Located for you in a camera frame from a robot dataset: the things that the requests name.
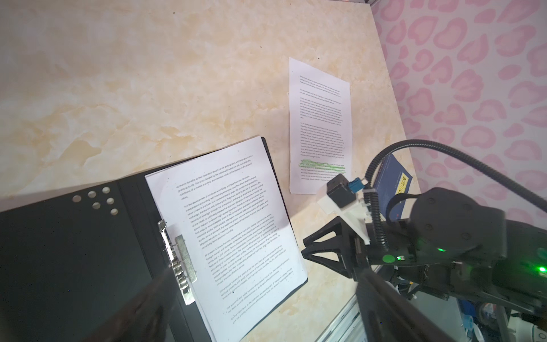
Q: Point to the white folder with black inside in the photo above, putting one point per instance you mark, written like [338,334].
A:
[70,263]

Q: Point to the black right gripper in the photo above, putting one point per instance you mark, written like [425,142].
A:
[338,237]

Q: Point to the blue booklet with yellow label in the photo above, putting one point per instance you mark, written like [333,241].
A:
[392,179]

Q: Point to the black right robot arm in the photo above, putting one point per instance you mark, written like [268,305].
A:
[449,246]

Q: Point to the printed paper sheet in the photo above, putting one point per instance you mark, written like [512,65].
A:
[227,209]
[320,124]

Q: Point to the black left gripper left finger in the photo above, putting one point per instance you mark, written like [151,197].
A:
[146,316]

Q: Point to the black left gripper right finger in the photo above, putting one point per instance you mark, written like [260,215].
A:
[387,316]

